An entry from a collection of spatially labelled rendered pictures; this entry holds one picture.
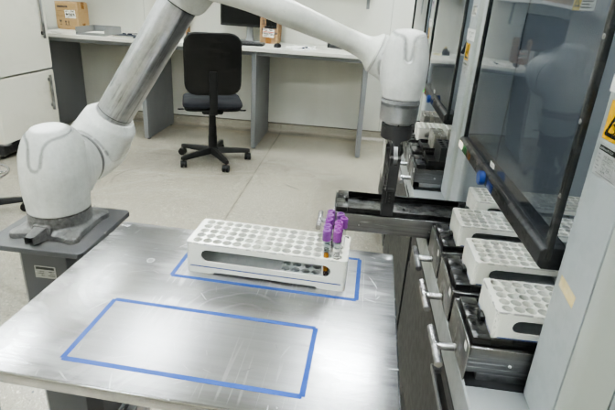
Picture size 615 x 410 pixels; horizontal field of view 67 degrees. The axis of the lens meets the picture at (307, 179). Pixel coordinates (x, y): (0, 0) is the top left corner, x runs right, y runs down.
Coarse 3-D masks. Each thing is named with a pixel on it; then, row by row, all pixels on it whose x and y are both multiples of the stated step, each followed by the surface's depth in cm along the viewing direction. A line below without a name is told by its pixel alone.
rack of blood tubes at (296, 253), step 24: (192, 240) 86; (216, 240) 87; (240, 240) 88; (264, 240) 87; (288, 240) 89; (312, 240) 90; (216, 264) 86; (240, 264) 90; (264, 264) 90; (288, 264) 90; (312, 264) 87; (336, 264) 82; (336, 288) 84
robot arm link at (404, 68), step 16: (400, 32) 102; (416, 32) 102; (384, 48) 106; (400, 48) 101; (416, 48) 101; (384, 64) 105; (400, 64) 102; (416, 64) 102; (384, 80) 106; (400, 80) 103; (416, 80) 103; (384, 96) 107; (400, 96) 105; (416, 96) 106
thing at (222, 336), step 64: (128, 256) 91; (384, 256) 97; (64, 320) 73; (128, 320) 73; (192, 320) 74; (256, 320) 75; (320, 320) 76; (384, 320) 77; (64, 384) 61; (128, 384) 62; (192, 384) 62; (256, 384) 63; (320, 384) 63; (384, 384) 64
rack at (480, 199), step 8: (472, 192) 121; (480, 192) 122; (488, 192) 122; (472, 200) 119; (480, 200) 116; (488, 200) 117; (568, 200) 120; (576, 200) 120; (472, 208) 119; (480, 208) 116; (488, 208) 116; (496, 208) 126; (568, 208) 116; (576, 208) 115; (568, 216) 120
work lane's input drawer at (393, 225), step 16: (336, 192) 131; (352, 192) 129; (336, 208) 120; (352, 208) 119; (368, 208) 123; (400, 208) 124; (416, 208) 125; (432, 208) 125; (448, 208) 126; (464, 208) 123; (320, 224) 124; (352, 224) 120; (368, 224) 119; (384, 224) 119; (400, 224) 118; (416, 224) 118
